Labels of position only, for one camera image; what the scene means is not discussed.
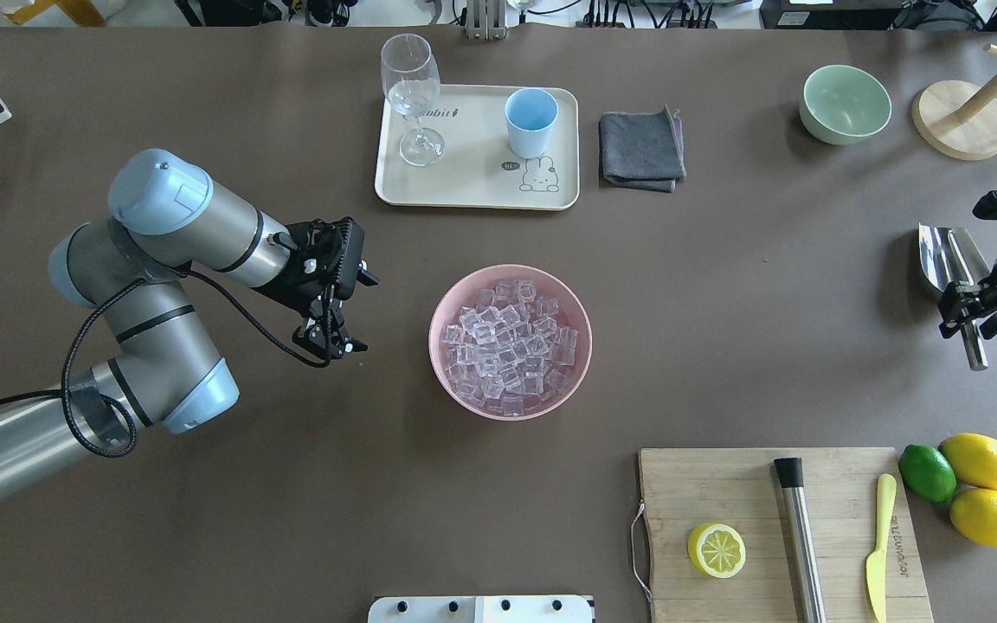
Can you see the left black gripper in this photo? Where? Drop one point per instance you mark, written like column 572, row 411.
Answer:
column 294, row 292

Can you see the metal ice scoop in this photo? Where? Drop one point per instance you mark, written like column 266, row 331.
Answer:
column 947, row 255

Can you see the pink bowl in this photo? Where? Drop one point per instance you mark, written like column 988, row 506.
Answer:
column 510, row 342

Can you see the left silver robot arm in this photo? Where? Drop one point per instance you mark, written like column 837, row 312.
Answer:
column 143, row 357

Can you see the clear ice cubes pile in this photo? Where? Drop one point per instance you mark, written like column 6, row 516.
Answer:
column 511, row 346

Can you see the wooden cup tree stand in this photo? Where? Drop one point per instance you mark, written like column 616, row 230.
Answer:
column 959, row 118

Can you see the light blue cup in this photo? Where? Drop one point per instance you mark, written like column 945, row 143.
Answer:
column 530, row 114

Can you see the yellow lemon upper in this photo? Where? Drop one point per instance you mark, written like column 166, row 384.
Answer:
column 973, row 458

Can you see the yellow lemon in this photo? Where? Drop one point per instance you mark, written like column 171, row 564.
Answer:
column 974, row 514
column 973, row 458

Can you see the beige serving tray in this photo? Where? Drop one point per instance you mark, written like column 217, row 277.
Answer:
column 479, row 169

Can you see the green lime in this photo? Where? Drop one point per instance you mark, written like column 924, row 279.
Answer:
column 927, row 473

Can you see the yellow lemon lower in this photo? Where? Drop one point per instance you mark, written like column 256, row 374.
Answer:
column 974, row 514

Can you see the clear wine glass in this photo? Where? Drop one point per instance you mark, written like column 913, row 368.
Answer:
column 411, row 85

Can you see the green bowl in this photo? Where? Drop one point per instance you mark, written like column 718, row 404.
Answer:
column 843, row 105

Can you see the steel muddler black tip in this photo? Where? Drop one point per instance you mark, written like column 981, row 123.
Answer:
column 789, row 472

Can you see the yellow plastic knife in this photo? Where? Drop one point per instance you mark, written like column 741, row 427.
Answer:
column 875, row 565

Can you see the grey folded cloth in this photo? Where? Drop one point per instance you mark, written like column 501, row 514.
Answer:
column 643, row 150

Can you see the bamboo cutting board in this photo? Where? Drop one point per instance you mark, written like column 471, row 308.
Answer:
column 683, row 488

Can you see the half lemon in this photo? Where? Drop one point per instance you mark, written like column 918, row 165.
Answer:
column 717, row 550

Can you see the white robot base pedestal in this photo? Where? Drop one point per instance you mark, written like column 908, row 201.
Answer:
column 563, row 607

